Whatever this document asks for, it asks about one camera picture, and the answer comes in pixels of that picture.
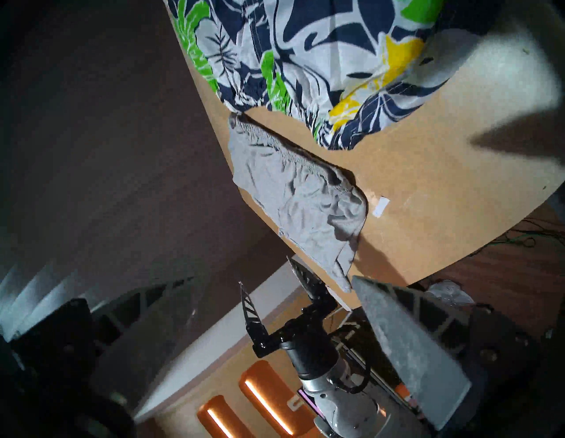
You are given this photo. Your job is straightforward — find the orange glowing light strip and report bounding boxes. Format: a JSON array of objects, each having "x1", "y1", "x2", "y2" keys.
[
  {"x1": 196, "y1": 394, "x2": 257, "y2": 438},
  {"x1": 238, "y1": 360, "x2": 310, "y2": 438}
]

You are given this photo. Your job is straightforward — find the grey shorts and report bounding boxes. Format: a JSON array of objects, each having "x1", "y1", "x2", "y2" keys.
[{"x1": 227, "y1": 113, "x2": 368, "y2": 293}]

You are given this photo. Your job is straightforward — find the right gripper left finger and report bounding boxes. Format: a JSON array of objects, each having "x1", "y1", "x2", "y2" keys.
[{"x1": 88, "y1": 264, "x2": 200, "y2": 400}]

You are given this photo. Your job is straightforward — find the white crumpled plastic bag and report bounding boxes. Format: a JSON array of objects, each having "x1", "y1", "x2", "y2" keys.
[{"x1": 426, "y1": 279, "x2": 475, "y2": 308}]

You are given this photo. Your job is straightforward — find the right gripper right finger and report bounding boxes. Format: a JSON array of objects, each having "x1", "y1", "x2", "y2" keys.
[{"x1": 352, "y1": 276, "x2": 475, "y2": 432}]

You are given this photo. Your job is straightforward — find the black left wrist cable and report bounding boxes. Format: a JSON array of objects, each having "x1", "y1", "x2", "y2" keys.
[{"x1": 329, "y1": 326, "x2": 370, "y2": 394}]

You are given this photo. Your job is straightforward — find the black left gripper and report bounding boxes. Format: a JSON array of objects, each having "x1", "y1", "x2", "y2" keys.
[{"x1": 239, "y1": 256, "x2": 341, "y2": 381}]

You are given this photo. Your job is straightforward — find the floral print shorts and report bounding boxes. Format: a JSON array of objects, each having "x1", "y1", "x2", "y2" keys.
[{"x1": 166, "y1": 0, "x2": 486, "y2": 151}]

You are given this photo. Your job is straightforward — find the green black floor cables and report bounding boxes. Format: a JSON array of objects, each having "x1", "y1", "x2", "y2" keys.
[{"x1": 475, "y1": 216, "x2": 565, "y2": 259}]

